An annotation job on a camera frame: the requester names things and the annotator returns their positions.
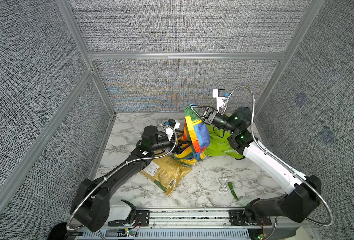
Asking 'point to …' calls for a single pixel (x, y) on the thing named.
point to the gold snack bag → (166, 171)
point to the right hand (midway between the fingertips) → (190, 108)
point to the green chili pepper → (231, 187)
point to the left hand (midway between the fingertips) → (186, 136)
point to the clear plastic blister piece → (223, 184)
